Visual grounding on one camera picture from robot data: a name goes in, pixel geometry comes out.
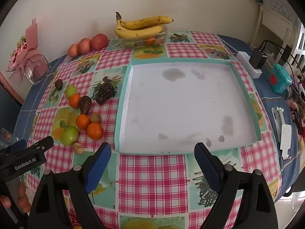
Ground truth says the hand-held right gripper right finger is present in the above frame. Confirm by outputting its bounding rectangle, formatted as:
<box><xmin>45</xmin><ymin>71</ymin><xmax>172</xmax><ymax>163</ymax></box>
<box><xmin>194</xmin><ymin>142</ymin><xmax>279</xmax><ymax>229</ymax></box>

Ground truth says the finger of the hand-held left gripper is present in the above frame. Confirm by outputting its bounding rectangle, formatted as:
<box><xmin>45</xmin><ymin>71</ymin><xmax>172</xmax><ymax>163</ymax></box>
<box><xmin>0</xmin><ymin>135</ymin><xmax>54</xmax><ymax>159</ymax></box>
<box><xmin>8</xmin><ymin>139</ymin><xmax>27</xmax><ymax>154</ymax></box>

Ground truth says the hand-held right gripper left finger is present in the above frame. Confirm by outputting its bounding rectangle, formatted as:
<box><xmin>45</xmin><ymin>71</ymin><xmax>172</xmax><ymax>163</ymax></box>
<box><xmin>28</xmin><ymin>142</ymin><xmax>112</xmax><ymax>229</ymax></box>

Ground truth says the large green fruit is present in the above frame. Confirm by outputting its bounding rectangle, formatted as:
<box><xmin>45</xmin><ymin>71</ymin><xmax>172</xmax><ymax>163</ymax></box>
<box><xmin>60</xmin><ymin>126</ymin><xmax>79</xmax><ymax>146</ymax></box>

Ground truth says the orange mandarin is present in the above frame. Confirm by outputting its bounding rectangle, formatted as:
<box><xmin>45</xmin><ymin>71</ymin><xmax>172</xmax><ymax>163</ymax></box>
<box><xmin>69</xmin><ymin>94</ymin><xmax>82</xmax><ymax>108</ymax></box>
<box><xmin>86</xmin><ymin>122</ymin><xmax>104</xmax><ymax>140</ymax></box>
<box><xmin>76</xmin><ymin>114</ymin><xmax>90</xmax><ymax>131</ymax></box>

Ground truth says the small brown round fruit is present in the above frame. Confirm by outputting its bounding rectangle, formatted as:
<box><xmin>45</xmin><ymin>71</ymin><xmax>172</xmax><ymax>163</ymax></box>
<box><xmin>89</xmin><ymin>113</ymin><xmax>102</xmax><ymax>124</ymax></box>

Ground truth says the small green fruit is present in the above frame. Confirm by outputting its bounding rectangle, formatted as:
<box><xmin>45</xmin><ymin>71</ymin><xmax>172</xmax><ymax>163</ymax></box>
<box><xmin>65</xmin><ymin>85</ymin><xmax>78</xmax><ymax>100</ymax></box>

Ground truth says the white tray with teal rim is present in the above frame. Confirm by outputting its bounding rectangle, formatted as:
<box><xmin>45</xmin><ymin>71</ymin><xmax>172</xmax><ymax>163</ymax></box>
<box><xmin>114</xmin><ymin>58</ymin><xmax>262</xmax><ymax>155</ymax></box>

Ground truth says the person's left hand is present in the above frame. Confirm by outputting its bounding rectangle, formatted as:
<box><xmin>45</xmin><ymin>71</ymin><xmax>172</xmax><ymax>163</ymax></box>
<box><xmin>0</xmin><ymin>182</ymin><xmax>32</xmax><ymax>213</ymax></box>

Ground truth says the clear plastic pack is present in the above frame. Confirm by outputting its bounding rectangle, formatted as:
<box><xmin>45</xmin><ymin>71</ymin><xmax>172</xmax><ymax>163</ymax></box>
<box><xmin>0</xmin><ymin>128</ymin><xmax>19</xmax><ymax>149</ymax></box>

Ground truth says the pink checkered fruit-print tablecloth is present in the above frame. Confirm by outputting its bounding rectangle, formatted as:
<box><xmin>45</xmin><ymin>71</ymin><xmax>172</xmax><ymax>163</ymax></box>
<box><xmin>26</xmin><ymin>31</ymin><xmax>283</xmax><ymax>229</ymax></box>

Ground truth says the large dark avocado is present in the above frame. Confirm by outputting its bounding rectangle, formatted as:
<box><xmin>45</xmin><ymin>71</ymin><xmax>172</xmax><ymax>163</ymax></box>
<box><xmin>79</xmin><ymin>96</ymin><xmax>92</xmax><ymax>115</ymax></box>

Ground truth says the clear glass vase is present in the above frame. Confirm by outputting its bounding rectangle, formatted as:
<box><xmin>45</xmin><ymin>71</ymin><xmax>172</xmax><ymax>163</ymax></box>
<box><xmin>24</xmin><ymin>54</ymin><xmax>51</xmax><ymax>85</ymax></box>

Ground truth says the white flat plastic piece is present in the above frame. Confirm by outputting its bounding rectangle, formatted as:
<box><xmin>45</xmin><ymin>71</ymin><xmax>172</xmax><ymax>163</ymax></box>
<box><xmin>280</xmin><ymin>124</ymin><xmax>292</xmax><ymax>160</ymax></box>

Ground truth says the white folding phone stand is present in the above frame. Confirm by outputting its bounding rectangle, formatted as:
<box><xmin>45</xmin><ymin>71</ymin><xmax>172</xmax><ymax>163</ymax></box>
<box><xmin>272</xmin><ymin>107</ymin><xmax>285</xmax><ymax>142</ymax></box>

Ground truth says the pink flower bouquet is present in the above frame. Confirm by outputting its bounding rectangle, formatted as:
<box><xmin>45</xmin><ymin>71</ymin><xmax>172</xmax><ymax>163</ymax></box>
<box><xmin>5</xmin><ymin>18</ymin><xmax>49</xmax><ymax>81</ymax></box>

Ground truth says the small red apple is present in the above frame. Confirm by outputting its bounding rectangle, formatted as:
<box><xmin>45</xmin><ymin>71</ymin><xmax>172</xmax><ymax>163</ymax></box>
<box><xmin>68</xmin><ymin>43</ymin><xmax>80</xmax><ymax>58</ymax></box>

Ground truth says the dark small clutter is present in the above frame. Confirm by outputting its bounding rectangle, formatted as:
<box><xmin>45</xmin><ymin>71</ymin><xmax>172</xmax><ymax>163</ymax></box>
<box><xmin>292</xmin><ymin>111</ymin><xmax>304</xmax><ymax>134</ymax></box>

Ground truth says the medium red apple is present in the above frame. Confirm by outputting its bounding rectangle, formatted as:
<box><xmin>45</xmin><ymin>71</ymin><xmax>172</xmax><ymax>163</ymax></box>
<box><xmin>78</xmin><ymin>38</ymin><xmax>92</xmax><ymax>54</ymax></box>

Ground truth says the teal box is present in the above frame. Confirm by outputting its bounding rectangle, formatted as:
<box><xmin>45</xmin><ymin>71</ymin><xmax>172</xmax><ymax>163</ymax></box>
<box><xmin>267</xmin><ymin>63</ymin><xmax>292</xmax><ymax>94</ymax></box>

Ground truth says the white power strip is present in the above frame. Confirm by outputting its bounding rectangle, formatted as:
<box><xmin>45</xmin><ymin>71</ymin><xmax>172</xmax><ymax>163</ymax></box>
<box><xmin>236</xmin><ymin>51</ymin><xmax>262</xmax><ymax>79</ymax></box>

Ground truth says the large red apple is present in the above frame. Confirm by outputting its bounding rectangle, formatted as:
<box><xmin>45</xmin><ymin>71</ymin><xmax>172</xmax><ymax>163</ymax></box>
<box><xmin>91</xmin><ymin>33</ymin><xmax>109</xmax><ymax>51</ymax></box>

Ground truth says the black charger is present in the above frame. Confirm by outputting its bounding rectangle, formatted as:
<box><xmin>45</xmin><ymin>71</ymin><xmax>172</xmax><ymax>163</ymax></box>
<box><xmin>249</xmin><ymin>48</ymin><xmax>268</xmax><ymax>69</ymax></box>

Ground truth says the clear plastic container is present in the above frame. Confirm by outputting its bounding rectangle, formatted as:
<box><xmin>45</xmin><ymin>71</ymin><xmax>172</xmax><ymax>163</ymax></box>
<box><xmin>117</xmin><ymin>26</ymin><xmax>168</xmax><ymax>49</ymax></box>

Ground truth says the spotted yellow banana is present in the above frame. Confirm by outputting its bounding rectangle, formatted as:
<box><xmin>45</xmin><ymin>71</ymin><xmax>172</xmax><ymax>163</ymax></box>
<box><xmin>119</xmin><ymin>16</ymin><xmax>174</xmax><ymax>30</ymax></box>
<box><xmin>115</xmin><ymin>12</ymin><xmax>164</xmax><ymax>39</ymax></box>

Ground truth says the white shelf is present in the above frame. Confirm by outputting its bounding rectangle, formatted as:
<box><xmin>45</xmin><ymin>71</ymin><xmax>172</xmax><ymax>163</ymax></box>
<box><xmin>250</xmin><ymin>5</ymin><xmax>305</xmax><ymax>61</ymax></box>

